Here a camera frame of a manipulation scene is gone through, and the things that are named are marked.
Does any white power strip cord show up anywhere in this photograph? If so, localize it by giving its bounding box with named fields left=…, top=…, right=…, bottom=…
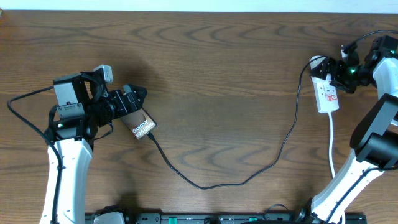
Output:
left=327, top=112, right=346, bottom=224

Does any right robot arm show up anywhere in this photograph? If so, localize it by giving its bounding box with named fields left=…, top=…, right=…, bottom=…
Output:
left=295, top=30, right=397, bottom=223

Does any black USB charging cable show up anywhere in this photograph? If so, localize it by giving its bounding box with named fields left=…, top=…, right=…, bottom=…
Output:
left=146, top=55, right=327, bottom=190

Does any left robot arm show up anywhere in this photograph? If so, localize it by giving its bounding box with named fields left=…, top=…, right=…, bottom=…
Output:
left=40, top=68, right=147, bottom=223

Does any white power strip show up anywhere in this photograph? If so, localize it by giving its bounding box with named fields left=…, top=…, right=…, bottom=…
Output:
left=311, top=75, right=339, bottom=114

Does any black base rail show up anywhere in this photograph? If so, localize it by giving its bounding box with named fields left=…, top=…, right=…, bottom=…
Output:
left=84, top=205, right=368, bottom=224

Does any white USB charger adapter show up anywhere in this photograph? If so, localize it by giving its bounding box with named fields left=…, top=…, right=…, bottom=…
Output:
left=310, top=55, right=325, bottom=70

